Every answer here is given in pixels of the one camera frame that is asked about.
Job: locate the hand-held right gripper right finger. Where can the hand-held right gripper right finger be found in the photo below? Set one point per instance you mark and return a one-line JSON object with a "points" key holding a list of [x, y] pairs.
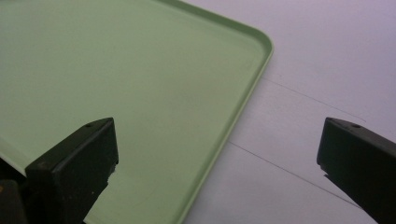
{"points": [[361, 161]]}

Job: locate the light green plastic tray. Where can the light green plastic tray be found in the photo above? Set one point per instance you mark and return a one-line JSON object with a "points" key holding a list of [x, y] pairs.
{"points": [[149, 81]]}

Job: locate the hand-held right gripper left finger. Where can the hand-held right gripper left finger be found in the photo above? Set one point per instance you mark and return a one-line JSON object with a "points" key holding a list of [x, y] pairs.
{"points": [[71, 171]]}

